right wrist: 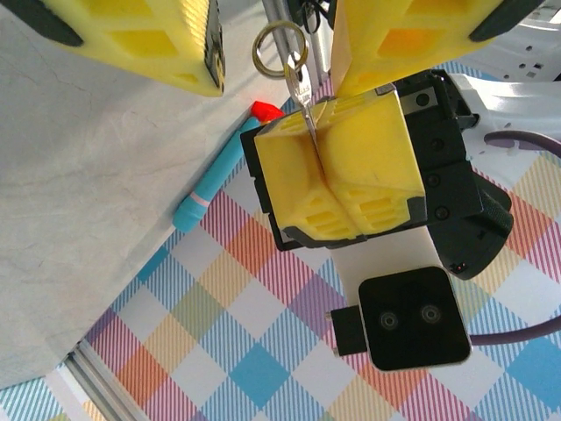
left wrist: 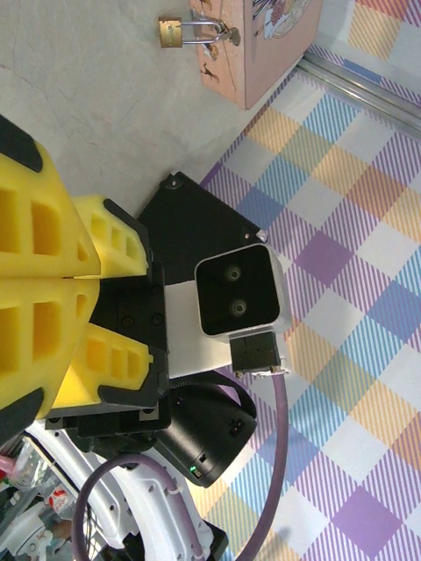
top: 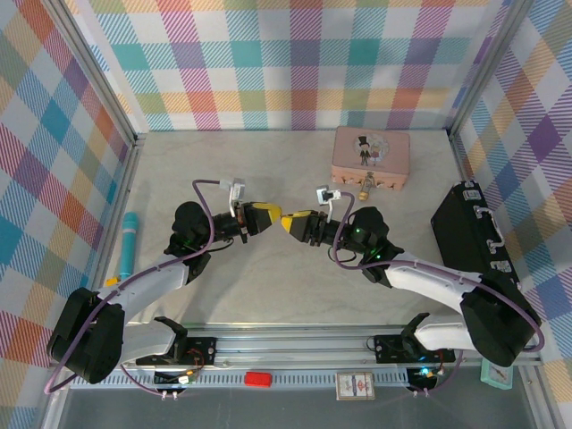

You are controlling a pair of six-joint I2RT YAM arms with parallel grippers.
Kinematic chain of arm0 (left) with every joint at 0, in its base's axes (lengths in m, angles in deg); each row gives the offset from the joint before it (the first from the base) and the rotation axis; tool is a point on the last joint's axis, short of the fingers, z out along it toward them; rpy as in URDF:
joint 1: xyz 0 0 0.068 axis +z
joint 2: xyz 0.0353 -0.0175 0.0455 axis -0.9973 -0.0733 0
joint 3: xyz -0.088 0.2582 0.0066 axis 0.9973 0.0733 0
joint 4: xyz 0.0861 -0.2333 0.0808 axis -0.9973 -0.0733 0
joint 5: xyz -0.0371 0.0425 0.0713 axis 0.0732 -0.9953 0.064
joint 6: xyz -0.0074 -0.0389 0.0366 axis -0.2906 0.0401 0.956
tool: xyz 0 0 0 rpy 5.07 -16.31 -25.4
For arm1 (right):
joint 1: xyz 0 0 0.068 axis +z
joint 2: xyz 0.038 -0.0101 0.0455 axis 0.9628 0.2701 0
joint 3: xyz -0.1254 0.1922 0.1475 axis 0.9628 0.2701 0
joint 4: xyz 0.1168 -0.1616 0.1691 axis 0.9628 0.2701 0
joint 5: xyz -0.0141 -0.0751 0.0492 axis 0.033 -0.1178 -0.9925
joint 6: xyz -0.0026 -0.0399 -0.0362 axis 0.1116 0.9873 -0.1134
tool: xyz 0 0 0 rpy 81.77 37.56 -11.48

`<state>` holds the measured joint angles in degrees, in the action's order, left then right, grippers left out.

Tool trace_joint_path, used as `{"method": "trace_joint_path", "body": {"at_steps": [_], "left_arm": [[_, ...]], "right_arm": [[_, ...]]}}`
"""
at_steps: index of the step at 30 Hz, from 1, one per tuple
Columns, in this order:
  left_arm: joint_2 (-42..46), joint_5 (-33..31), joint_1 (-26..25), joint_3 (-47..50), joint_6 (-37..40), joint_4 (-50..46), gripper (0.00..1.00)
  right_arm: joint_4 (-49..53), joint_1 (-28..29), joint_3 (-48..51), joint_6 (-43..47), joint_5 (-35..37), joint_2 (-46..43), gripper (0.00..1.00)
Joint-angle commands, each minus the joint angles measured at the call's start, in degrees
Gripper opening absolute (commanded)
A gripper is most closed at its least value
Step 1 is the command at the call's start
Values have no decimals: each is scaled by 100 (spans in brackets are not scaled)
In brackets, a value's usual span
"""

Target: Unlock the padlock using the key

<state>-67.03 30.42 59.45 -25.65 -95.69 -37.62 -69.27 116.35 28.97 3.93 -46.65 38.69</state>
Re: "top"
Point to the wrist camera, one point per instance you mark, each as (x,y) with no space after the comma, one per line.
(237,190)
(324,195)

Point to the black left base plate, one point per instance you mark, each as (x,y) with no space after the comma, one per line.
(201,350)

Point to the teal toy microphone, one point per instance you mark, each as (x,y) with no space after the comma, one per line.
(128,241)

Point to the yellow toy block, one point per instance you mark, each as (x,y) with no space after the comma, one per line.
(112,281)

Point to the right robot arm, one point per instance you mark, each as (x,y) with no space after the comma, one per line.
(500,322)

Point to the playing card box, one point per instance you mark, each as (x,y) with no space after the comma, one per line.
(355,385)

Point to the black hard case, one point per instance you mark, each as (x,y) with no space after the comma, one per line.
(465,232)

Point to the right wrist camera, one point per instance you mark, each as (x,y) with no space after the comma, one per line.
(324,195)

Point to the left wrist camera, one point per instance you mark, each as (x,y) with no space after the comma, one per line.
(237,190)

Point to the aluminium corner post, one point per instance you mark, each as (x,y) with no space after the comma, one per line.
(95,67)
(485,67)

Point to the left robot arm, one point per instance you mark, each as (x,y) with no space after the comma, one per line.
(89,339)

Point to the red plastic block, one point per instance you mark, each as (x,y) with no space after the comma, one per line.
(258,379)

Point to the black controller board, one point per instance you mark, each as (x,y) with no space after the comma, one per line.
(422,380)
(165,379)

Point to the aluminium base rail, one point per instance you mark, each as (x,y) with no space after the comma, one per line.
(290,346)

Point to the pink tin box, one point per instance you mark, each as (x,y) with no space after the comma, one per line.
(384,152)

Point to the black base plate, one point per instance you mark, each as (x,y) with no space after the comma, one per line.
(389,348)
(201,350)

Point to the brass padlock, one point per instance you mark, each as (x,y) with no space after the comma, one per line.
(365,190)

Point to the teal alarm clock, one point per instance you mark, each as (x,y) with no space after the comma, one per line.
(493,377)

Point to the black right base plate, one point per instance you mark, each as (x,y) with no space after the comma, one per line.
(389,348)

